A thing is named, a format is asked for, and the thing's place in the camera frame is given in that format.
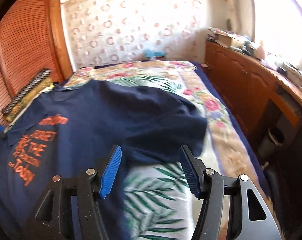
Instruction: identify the navy blue printed t-shirt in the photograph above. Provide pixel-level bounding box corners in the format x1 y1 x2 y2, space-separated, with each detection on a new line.
0 80 207 239

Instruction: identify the palm leaf bed sheet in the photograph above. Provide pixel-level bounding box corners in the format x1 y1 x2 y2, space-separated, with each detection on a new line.
110 74 232 240

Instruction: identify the floral quilt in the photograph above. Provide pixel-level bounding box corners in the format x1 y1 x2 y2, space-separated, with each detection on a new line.
65 60 268 198

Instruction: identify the yellow sunflower folded blanket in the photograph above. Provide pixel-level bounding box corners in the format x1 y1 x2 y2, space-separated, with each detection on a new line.
3 78 53 124

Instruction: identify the dark circle-patterned folded blanket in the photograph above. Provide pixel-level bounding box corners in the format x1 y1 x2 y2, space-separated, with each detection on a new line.
1 68 51 115

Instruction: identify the wooden louvered wardrobe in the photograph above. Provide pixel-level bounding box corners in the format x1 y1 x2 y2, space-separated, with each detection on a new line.
0 0 73 125

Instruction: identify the long wooden sideboard cabinet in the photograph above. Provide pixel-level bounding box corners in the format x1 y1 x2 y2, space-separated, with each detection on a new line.
205 41 302 161

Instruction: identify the blue tissue box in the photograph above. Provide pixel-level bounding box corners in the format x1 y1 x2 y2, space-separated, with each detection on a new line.
144 49 166 60

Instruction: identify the cardboard box on cabinet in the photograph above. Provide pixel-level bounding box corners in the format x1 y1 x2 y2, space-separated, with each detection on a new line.
216 34 246 48

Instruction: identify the circle-patterned sheer curtain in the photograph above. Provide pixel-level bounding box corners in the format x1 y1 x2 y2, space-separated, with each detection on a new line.
62 0 210 68

